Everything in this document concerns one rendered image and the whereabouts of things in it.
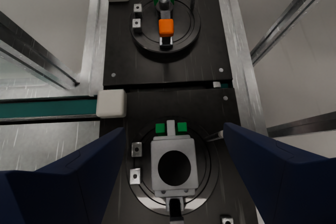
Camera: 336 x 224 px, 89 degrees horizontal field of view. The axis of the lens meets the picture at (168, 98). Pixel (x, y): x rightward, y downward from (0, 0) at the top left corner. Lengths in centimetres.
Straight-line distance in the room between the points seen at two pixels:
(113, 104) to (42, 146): 18
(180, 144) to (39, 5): 61
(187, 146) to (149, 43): 21
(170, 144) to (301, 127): 21
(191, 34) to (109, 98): 19
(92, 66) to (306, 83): 51
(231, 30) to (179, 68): 15
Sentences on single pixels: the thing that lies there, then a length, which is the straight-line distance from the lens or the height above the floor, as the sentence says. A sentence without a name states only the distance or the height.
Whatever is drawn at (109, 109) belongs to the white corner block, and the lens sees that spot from 29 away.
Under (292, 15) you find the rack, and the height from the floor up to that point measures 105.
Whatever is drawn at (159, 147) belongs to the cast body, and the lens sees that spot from 17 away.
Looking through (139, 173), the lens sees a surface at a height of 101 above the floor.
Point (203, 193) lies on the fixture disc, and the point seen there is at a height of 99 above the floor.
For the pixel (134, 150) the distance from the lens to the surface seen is 26.
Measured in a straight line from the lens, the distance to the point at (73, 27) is 59.
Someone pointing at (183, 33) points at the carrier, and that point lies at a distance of 34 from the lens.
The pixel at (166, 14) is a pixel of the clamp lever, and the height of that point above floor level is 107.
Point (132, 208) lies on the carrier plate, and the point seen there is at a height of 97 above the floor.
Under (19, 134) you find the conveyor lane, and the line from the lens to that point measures 45.
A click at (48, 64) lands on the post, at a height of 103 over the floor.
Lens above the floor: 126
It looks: 72 degrees down
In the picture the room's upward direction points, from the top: 1 degrees counter-clockwise
